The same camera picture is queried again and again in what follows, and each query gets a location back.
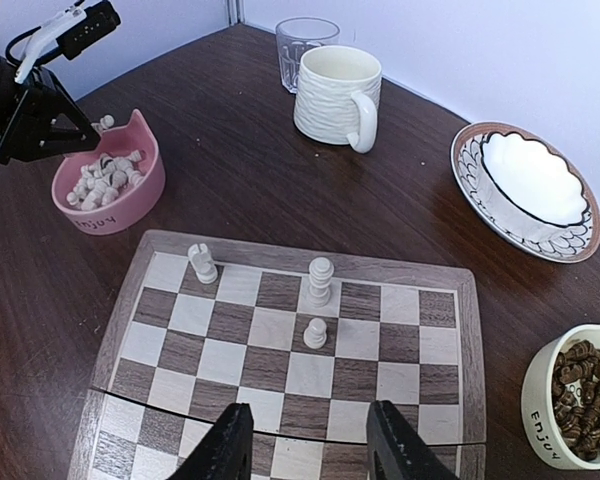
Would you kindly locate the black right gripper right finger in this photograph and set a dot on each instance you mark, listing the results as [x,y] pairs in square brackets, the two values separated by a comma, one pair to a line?
[394,448]

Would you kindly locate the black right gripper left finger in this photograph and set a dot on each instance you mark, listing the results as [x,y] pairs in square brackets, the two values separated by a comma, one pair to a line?
[226,450]

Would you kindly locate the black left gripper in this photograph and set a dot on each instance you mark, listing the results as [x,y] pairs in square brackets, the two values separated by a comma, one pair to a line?
[27,122]

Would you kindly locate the white pawn chess piece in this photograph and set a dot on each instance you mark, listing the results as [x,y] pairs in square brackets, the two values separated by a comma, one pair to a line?
[315,334]

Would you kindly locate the white knight chess piece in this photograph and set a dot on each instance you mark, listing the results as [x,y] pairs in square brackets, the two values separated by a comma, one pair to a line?
[202,263]

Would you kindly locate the white queen chess piece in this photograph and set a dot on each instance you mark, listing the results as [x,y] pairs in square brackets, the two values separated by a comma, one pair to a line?
[321,271]

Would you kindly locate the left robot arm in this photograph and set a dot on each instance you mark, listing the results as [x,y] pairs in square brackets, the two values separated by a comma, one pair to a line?
[38,117]

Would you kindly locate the white chess pieces pile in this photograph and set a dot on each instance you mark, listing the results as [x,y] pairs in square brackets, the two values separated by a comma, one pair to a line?
[102,182]

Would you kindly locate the wooden chess board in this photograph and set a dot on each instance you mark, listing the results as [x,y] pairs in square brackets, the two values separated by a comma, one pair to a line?
[177,352]

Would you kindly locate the pink cat-ear bowl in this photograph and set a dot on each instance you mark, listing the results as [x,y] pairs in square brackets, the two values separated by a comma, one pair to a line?
[133,203]

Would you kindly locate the cream cat-ear bowl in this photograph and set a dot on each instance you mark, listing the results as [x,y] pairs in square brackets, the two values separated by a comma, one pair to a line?
[537,412]

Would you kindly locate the clear drinking glass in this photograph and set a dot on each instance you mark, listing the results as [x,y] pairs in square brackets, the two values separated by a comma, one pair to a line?
[295,36]

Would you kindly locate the cream ribbed mug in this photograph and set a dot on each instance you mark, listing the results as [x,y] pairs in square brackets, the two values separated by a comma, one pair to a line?
[338,96]

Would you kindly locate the patterned ceramic plate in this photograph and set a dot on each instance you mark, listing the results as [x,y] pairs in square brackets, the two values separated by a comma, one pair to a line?
[572,246]

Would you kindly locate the white scalloped bowl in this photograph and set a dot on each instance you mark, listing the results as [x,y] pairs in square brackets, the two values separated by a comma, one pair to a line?
[528,190]

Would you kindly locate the left aluminium frame post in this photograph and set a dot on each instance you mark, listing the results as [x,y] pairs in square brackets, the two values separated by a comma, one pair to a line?
[234,9]

